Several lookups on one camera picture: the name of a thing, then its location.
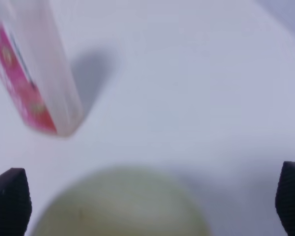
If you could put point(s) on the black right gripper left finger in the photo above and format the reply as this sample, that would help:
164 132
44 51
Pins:
15 202

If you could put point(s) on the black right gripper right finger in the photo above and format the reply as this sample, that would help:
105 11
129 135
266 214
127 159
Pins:
285 197

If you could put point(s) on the pale green plastic cup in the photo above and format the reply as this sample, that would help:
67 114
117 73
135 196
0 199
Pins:
123 201

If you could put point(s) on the clear bottle with pink label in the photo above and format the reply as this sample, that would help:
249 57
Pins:
35 70

